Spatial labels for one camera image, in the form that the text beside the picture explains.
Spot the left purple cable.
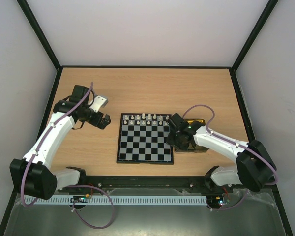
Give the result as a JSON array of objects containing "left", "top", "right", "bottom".
[{"left": 20, "top": 82, "right": 115, "bottom": 229}]

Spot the gold metal tin tray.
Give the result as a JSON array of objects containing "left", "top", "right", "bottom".
[{"left": 174, "top": 119, "right": 208, "bottom": 153}]

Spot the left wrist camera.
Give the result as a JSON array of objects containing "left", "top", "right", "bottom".
[{"left": 89, "top": 95, "right": 109, "bottom": 113}]

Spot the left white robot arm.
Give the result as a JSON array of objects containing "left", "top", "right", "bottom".
[{"left": 10, "top": 85, "right": 111, "bottom": 200}]

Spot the black white chessboard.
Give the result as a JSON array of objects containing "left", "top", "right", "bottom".
[{"left": 117, "top": 113, "right": 174, "bottom": 165}]

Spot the black mounting rail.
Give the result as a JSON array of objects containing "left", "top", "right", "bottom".
[{"left": 58, "top": 176, "right": 234, "bottom": 194}]

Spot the black frame enclosure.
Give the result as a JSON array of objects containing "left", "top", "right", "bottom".
[{"left": 0, "top": 0, "right": 293, "bottom": 236}]

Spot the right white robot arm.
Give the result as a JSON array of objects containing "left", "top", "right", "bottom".
[{"left": 167, "top": 113, "right": 276, "bottom": 193}]

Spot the white slotted cable duct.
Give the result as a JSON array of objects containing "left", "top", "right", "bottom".
[{"left": 35, "top": 195, "right": 207, "bottom": 206}]

